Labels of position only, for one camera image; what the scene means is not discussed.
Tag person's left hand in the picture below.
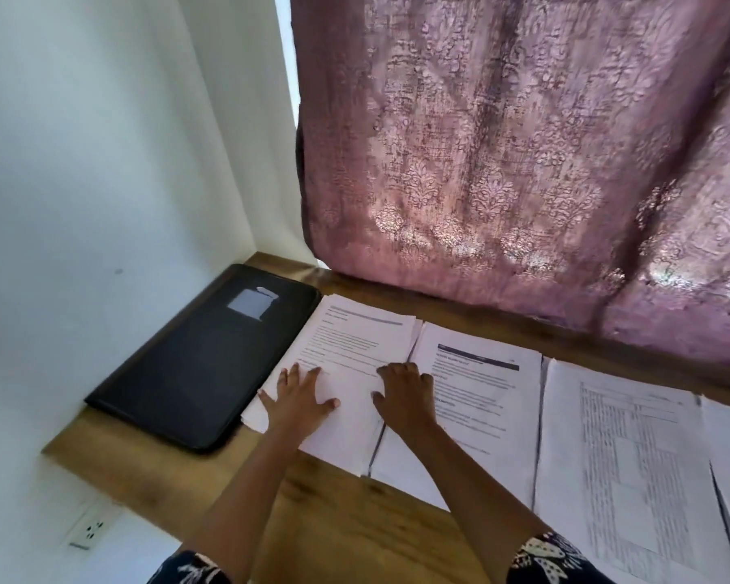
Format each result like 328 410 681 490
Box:
256 362 342 449

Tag person's right hand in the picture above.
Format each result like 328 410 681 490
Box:
370 361 440 440

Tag grey-header text paper pile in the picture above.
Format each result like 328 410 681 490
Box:
239 293 423 479

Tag dark-header text paper pile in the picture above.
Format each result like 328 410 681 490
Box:
368 320 545 512

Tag black folder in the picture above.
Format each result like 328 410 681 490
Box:
84 262 325 456

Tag table-print paper pile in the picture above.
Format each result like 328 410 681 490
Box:
531 357 730 584

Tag person's left forearm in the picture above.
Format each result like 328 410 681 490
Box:
182 432 306 579

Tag person's right forearm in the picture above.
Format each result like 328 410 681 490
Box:
401 422 555 573

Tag pink patterned curtain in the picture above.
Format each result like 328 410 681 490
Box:
290 0 730 375

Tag white curtain lining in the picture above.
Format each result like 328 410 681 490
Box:
176 0 318 265

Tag white wall socket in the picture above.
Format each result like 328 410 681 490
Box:
66 502 124 552

